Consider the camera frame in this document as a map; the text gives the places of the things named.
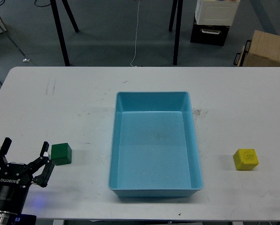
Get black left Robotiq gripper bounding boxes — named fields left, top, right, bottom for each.
left=0, top=137, right=55, bottom=214

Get green cube block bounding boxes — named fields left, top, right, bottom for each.
left=51, top=143, right=72, bottom=165

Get yellow cube block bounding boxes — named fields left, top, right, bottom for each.
left=233, top=149, right=259, bottom=171

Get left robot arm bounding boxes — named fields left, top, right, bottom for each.
left=0, top=137, right=54, bottom=225

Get black storage box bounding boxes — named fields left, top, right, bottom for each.
left=190, top=18, right=230, bottom=46

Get light blue plastic bin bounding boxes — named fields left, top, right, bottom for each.
left=109, top=91, right=203, bottom=197

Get black left trestle legs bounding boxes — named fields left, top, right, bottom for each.
left=50, top=0, right=80, bottom=67

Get black trestle legs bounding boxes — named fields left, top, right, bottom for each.
left=50, top=0, right=80, bottom=67
left=168, top=0, right=184, bottom=66

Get black right trestle legs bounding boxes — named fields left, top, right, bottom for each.
left=168, top=0, right=184, bottom=66

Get white plastic storage crate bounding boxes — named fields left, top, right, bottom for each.
left=195, top=0, right=240, bottom=26

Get white hanging cable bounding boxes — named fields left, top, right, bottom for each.
left=130, top=0, right=140, bottom=68

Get cardboard box with black handles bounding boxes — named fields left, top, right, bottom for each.
left=233, top=30, right=280, bottom=67

